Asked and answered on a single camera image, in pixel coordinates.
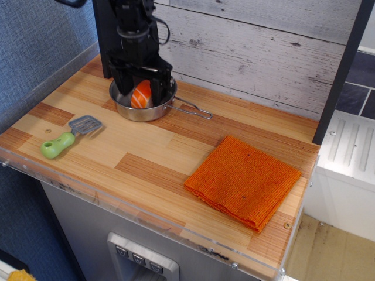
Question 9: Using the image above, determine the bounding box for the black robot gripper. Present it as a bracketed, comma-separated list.
[105, 32, 172, 106]

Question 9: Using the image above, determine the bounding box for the orange white toy half bun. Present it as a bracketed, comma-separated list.
[131, 80, 153, 109]

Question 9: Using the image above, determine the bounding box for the stainless steel pot with handle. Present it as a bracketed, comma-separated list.
[109, 79, 213, 122]

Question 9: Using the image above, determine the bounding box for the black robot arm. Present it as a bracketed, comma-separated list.
[93, 1, 172, 105]

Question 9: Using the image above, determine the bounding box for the folded orange cloth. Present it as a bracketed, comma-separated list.
[184, 136, 301, 233]

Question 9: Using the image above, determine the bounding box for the clear acrylic table edge guard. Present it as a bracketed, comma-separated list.
[1, 149, 310, 280]

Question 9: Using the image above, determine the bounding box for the silver dispenser panel with buttons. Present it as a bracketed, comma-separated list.
[107, 232, 180, 280]

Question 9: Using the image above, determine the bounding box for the white grooved side cabinet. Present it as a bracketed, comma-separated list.
[304, 111, 374, 240]

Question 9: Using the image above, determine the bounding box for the yellow object at corner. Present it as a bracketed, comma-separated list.
[7, 270, 36, 281]

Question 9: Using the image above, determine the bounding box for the green handled grey toy spatula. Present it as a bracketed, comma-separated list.
[40, 115, 102, 159]

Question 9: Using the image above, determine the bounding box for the dark grey left post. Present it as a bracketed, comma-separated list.
[92, 0, 121, 78]

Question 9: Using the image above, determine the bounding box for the dark grey post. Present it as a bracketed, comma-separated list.
[312, 0, 374, 145]
[92, 0, 121, 78]

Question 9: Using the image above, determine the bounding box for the dark grey right post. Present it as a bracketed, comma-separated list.
[312, 0, 374, 145]

